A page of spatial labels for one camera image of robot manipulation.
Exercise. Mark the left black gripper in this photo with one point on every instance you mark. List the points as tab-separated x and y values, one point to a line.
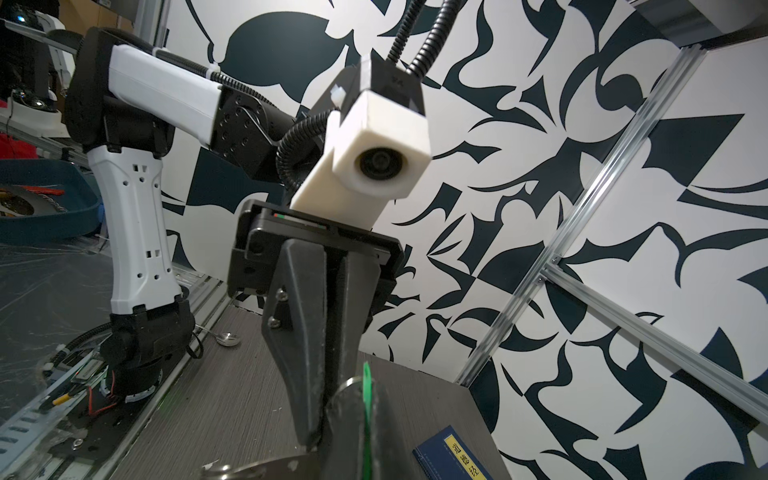
292	253

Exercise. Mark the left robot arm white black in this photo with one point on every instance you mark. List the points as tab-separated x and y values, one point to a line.
126	100

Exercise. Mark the blue booklet yellow label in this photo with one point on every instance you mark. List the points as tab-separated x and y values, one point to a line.
445	456

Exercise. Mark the blue plastic bin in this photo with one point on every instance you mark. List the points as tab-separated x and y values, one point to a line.
43	200

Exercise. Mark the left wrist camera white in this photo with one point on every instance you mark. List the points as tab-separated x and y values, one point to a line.
376	146

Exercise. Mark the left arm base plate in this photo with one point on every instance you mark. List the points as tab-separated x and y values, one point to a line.
114	414

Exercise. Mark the white slotted cable duct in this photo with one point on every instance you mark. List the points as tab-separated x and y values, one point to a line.
24	431

